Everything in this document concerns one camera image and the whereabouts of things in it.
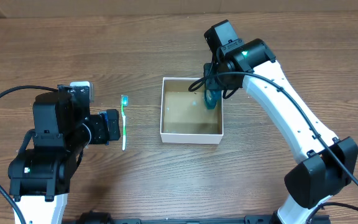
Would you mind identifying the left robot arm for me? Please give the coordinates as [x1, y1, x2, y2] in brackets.
[8, 91, 121, 223]

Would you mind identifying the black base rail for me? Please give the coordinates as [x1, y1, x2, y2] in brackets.
[62, 211, 332, 224]

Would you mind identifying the blue disposable razor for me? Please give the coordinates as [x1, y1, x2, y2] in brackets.
[99, 111, 109, 146]

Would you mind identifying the green toothbrush with cap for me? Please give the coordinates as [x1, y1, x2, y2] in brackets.
[121, 95, 129, 151]

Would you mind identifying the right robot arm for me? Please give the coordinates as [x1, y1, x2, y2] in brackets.
[191, 20, 358, 223]

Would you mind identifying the white cardboard box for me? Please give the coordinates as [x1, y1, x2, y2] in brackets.
[160, 77, 224, 144]

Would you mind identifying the blue mouthwash bottle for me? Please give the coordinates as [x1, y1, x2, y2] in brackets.
[204, 90, 222, 110]

